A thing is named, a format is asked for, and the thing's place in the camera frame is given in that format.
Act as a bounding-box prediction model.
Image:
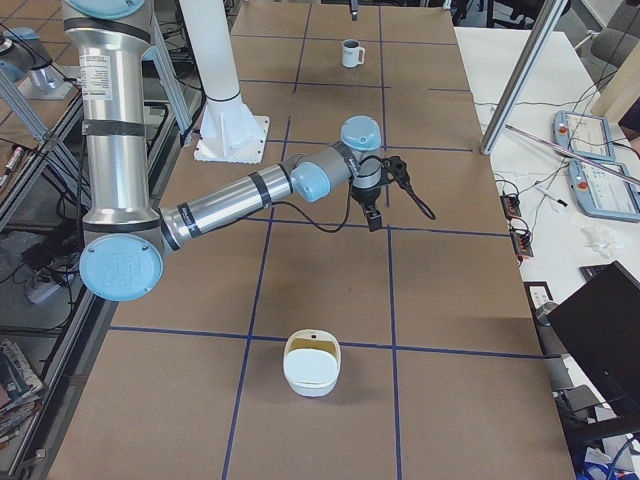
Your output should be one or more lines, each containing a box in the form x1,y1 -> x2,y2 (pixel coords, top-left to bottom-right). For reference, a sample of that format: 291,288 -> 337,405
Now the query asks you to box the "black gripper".
351,155 -> 435,232

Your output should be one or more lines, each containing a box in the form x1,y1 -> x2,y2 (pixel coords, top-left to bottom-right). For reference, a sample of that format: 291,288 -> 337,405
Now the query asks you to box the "white mug with handle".
341,39 -> 366,69

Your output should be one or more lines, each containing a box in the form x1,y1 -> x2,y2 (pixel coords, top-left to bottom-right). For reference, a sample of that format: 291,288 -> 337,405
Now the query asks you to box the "orange black electronics board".
500,194 -> 521,220

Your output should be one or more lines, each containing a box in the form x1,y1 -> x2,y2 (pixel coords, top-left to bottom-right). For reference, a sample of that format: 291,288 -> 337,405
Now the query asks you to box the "black marker pen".
534,184 -> 568,208

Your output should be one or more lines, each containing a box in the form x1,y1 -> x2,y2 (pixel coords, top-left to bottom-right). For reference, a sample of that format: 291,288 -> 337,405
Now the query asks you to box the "lower blue teach pendant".
568,159 -> 639,222

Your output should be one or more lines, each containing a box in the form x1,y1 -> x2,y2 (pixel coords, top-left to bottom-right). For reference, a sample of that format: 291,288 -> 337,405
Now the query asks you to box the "blue teach pendant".
552,111 -> 616,162
568,159 -> 639,222

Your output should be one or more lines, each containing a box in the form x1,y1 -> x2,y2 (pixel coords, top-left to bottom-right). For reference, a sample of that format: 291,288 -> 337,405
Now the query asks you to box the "upper blue teach pendant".
552,111 -> 616,162

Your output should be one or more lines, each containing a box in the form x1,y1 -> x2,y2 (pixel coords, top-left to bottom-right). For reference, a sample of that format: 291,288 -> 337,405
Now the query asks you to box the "crumpled white tissue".
580,225 -> 630,258

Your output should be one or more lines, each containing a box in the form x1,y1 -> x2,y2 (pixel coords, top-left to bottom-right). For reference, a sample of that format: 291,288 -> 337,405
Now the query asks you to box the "white power strip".
25,279 -> 63,305

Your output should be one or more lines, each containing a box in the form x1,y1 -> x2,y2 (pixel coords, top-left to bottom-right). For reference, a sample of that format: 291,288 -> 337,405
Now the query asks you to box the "stack of magazines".
1,338 -> 44,447

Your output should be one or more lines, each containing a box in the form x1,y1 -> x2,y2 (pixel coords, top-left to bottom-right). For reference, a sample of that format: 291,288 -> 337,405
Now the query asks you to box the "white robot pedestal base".
180,0 -> 270,164

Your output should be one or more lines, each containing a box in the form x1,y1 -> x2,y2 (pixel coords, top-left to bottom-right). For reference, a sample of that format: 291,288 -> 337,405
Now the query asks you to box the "silver aluminium frame post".
480,0 -> 568,155

